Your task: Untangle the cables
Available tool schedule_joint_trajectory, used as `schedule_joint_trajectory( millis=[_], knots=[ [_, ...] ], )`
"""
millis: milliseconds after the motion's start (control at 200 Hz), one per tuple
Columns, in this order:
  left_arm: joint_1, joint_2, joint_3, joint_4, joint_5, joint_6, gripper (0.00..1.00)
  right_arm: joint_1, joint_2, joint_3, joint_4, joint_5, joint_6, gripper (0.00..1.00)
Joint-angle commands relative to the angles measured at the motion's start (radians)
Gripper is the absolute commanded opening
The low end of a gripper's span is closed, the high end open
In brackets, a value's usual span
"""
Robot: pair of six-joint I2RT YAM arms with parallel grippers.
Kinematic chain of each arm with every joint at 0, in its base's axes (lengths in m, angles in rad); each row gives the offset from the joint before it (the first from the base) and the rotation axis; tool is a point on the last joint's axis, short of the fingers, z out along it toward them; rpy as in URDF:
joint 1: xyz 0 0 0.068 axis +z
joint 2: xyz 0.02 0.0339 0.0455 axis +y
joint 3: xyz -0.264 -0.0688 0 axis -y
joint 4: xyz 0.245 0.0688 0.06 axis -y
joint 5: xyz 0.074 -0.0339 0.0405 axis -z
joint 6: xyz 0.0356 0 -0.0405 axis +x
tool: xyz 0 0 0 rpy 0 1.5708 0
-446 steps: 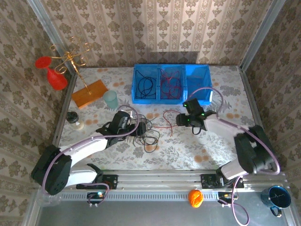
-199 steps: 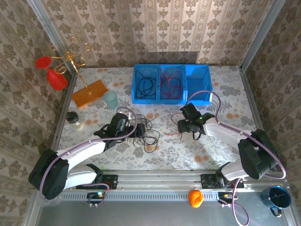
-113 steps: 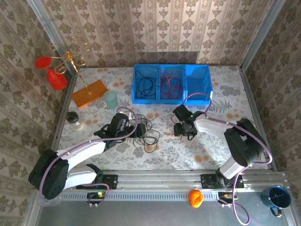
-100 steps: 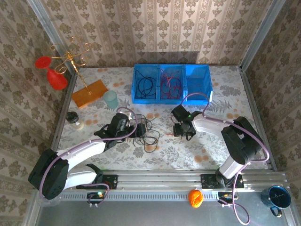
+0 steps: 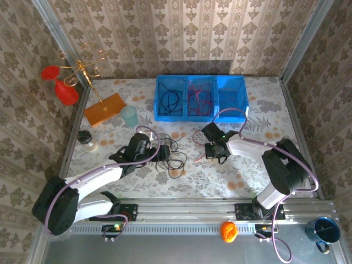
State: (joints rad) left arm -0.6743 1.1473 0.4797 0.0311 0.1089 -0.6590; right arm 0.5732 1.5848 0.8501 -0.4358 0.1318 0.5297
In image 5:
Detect gold wire stand wooden base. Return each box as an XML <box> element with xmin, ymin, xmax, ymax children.
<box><xmin>58</xmin><ymin>42</ymin><xmax>127</xmax><ymax>128</ymax></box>

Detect aluminium table side rail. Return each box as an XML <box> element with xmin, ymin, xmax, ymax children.
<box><xmin>58</xmin><ymin>86</ymin><xmax>92</xmax><ymax>178</ymax></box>
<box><xmin>280</xmin><ymin>78</ymin><xmax>325</xmax><ymax>200</ymax></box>

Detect grey slotted cable duct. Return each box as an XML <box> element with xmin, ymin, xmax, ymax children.
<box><xmin>68</xmin><ymin>222</ymin><xmax>258</xmax><ymax>235</ymax></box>

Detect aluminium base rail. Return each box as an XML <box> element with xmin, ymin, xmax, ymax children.
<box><xmin>65</xmin><ymin>197</ymin><xmax>337</xmax><ymax>225</ymax></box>

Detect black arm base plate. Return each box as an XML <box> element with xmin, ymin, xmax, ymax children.
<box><xmin>234</xmin><ymin>202</ymin><xmax>285</xmax><ymax>221</ymax></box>
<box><xmin>89</xmin><ymin>202</ymin><xmax>139</xmax><ymax>222</ymax></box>

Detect small controller board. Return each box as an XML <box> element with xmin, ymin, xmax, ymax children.
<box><xmin>101</xmin><ymin>223</ymin><xmax>124</xmax><ymax>243</ymax></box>
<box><xmin>254</xmin><ymin>223</ymin><xmax>278</xmax><ymax>243</ymax></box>

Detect red black cables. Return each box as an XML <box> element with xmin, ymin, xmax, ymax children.
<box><xmin>192</xmin><ymin>129</ymin><xmax>210</xmax><ymax>163</ymax></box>
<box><xmin>153</xmin><ymin>133</ymin><xmax>188</xmax><ymax>179</ymax></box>

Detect frosted pale green cup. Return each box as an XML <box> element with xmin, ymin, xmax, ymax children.
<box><xmin>120</xmin><ymin>106</ymin><xmax>140</xmax><ymax>128</ymax></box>

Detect orange ball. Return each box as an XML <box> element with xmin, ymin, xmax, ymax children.
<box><xmin>219</xmin><ymin>221</ymin><xmax>239</xmax><ymax>243</ymax></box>

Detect small bottle with black cap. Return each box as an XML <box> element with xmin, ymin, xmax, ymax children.
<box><xmin>76</xmin><ymin>130</ymin><xmax>99</xmax><ymax>153</ymax></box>

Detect red cable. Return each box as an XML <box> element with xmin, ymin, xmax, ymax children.
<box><xmin>188</xmin><ymin>80</ymin><xmax>213</xmax><ymax>116</ymax></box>
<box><xmin>219</xmin><ymin>90</ymin><xmax>240</xmax><ymax>105</ymax></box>
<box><xmin>188</xmin><ymin>81</ymin><xmax>213</xmax><ymax>116</ymax></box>

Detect aluminium frame post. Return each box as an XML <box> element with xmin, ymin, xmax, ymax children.
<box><xmin>280</xmin><ymin>0</ymin><xmax>329</xmax><ymax>83</ymax></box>
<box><xmin>30</xmin><ymin>0</ymin><xmax>91</xmax><ymax>89</ymax></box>

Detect dark blue mug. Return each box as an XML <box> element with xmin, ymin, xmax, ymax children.
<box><xmin>304</xmin><ymin>216</ymin><xmax>342</xmax><ymax>254</ymax></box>

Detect red goblet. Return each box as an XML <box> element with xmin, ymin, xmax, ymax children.
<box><xmin>40</xmin><ymin>65</ymin><xmax>80</xmax><ymax>106</ymax></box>

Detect blue three-compartment plastic bin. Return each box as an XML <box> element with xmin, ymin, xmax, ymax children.
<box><xmin>153</xmin><ymin>74</ymin><xmax>250</xmax><ymax>123</ymax></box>

